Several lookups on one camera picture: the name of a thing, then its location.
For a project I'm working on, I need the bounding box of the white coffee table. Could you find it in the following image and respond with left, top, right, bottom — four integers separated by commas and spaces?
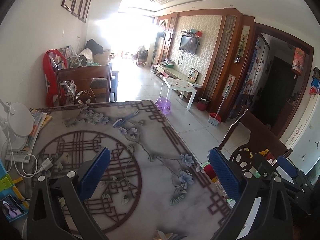
159, 77, 197, 111

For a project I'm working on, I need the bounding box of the dark wooden chair right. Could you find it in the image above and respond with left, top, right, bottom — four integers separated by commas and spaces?
218, 106, 293, 165

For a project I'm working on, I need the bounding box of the red small waste bin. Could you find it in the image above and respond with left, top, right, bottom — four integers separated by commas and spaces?
197, 98, 209, 111

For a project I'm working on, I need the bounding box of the dark wooden chair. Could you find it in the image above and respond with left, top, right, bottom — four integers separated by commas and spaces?
218, 106, 293, 165
54, 63, 119, 106

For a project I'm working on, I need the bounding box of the white refrigerator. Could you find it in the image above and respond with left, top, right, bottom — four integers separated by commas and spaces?
285, 95, 319, 174

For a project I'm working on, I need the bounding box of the dark wooden chair far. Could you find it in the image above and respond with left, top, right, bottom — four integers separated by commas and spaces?
54, 63, 119, 106

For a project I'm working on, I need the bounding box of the purple plastic stool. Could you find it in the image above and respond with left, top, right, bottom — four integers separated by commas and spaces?
155, 96, 171, 115

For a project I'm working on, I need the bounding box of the wall mounted television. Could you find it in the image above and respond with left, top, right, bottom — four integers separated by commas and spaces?
179, 35, 200, 54

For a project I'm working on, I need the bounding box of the red green trash bin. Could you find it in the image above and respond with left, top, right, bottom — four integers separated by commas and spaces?
201, 161, 233, 203

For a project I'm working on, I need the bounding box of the smartphone on stand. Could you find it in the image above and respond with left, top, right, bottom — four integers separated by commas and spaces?
1, 194, 29, 222

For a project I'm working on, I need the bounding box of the stack of books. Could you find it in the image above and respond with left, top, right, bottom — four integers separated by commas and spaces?
13, 109, 53, 163

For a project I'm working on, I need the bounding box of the broom and dustpan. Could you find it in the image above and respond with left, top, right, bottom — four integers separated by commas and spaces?
208, 84, 230, 126

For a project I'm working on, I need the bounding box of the white desk lamp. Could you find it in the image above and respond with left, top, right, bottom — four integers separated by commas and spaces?
1, 100, 34, 151

